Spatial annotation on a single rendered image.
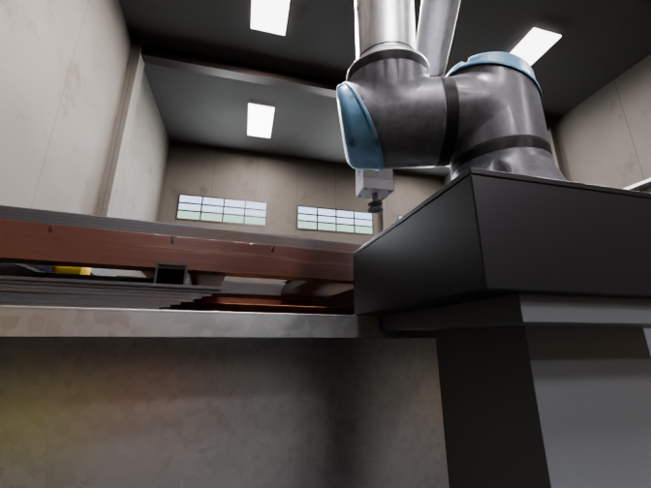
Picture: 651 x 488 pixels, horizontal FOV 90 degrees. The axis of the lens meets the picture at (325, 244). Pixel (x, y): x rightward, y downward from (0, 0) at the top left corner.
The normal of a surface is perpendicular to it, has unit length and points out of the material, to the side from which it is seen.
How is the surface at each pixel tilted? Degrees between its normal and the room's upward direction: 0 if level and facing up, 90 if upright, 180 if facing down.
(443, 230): 90
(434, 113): 114
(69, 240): 90
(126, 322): 90
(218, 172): 90
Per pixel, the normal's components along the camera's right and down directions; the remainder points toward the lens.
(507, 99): -0.14, -0.25
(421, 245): -0.97, -0.07
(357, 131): -0.12, 0.38
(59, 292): 0.35, -0.26
